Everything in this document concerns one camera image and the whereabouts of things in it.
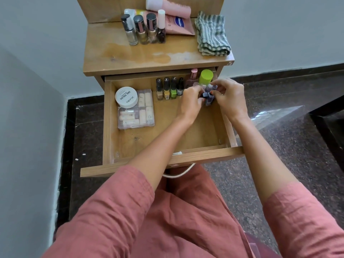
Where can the person's right hand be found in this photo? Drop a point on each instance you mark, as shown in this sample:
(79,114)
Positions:
(231,100)

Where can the person's right forearm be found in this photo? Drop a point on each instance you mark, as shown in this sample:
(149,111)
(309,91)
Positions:
(263,158)

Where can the black furniture base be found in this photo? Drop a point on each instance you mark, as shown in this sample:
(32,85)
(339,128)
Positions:
(330,131)

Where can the wooden dressing table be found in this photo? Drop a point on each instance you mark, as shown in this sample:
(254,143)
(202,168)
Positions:
(121,56)

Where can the person's legs pink trousers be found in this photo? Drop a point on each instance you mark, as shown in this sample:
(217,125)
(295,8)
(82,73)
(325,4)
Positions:
(193,220)

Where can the pink tube yellow print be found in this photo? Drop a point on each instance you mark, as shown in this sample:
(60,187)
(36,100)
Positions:
(180,24)

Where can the white round jar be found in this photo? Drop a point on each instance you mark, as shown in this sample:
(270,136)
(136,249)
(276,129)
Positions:
(126,98)

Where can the person's left pink sleeve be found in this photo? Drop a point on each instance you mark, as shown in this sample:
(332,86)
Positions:
(107,214)

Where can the person's left hand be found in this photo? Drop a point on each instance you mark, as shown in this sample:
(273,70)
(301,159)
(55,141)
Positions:
(189,104)

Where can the person's pink sleeve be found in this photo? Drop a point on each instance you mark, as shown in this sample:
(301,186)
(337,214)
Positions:
(303,223)
(107,214)

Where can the pink tube white cap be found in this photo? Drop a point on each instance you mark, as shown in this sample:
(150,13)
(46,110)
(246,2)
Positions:
(169,6)

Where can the wooden drawer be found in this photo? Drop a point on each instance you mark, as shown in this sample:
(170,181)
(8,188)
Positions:
(129,142)

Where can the yellow nail polish bottle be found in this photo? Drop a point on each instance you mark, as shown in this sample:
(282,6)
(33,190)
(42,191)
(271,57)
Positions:
(166,92)

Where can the green striped cloth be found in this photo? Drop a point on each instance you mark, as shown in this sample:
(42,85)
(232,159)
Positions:
(212,34)

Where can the person's left forearm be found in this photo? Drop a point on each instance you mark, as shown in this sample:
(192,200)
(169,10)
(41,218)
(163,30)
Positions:
(158,153)

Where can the lime green bottle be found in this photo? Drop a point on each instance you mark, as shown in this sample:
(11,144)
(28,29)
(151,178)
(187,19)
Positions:
(206,76)

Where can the pink perfume bottle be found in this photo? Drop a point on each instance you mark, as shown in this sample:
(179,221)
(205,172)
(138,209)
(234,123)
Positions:
(192,77)

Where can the person's right pink sleeve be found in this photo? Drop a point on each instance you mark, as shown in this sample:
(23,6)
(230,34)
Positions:
(303,223)

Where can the green nail polish bottle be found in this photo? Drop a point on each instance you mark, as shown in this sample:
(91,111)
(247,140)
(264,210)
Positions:
(173,91)

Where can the white label nail polish bottle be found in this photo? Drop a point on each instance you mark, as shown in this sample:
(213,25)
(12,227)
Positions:
(180,89)

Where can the clear box of beige tubes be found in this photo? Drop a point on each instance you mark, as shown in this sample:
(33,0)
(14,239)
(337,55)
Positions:
(139,118)

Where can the blue printed spray bottle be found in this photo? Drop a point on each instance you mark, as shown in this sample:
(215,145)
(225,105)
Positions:
(209,98)

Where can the beige nail polish bottle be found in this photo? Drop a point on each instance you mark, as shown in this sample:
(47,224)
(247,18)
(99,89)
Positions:
(159,92)

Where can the silver glitter nail polish bottle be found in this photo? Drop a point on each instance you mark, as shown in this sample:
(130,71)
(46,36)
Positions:
(152,32)
(141,33)
(131,34)

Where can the dark nail polish white cap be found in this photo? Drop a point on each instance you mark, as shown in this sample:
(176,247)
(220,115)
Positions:
(161,32)

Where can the clear spray bottle black cap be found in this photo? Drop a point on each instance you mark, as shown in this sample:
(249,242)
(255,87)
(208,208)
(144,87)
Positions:
(203,94)

